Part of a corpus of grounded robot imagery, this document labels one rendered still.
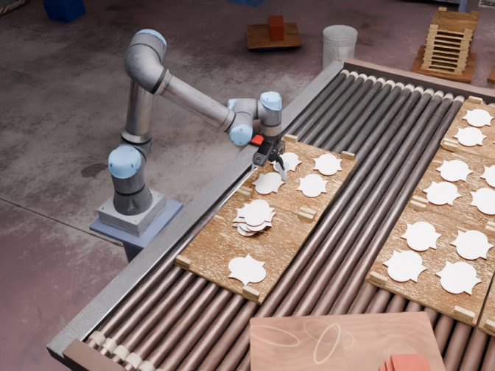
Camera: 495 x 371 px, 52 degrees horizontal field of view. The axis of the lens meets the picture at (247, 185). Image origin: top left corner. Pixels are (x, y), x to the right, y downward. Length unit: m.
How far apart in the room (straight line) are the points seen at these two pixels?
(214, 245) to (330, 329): 0.56
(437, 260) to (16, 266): 2.40
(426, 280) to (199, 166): 2.25
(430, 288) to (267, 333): 0.58
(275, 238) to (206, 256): 0.25
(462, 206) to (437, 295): 0.45
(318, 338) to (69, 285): 1.92
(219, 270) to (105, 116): 2.84
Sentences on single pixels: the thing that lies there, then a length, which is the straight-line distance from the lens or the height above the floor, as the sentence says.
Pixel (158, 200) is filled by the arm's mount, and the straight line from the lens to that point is 2.04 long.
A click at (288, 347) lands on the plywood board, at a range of 1.45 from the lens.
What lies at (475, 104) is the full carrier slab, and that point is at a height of 0.94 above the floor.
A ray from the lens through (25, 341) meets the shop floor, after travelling 2.98.
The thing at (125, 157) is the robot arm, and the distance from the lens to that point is 1.90.
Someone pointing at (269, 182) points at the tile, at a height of 0.95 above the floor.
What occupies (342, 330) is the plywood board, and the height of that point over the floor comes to 1.04.
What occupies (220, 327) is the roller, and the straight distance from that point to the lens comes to 1.64.
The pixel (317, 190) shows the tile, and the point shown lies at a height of 0.95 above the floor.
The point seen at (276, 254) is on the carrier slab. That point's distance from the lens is 1.79.
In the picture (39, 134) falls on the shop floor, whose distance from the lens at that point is 4.40.
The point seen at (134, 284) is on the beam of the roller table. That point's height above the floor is 0.91.
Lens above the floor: 2.28
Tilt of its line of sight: 41 degrees down
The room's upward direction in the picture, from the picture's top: 3 degrees counter-clockwise
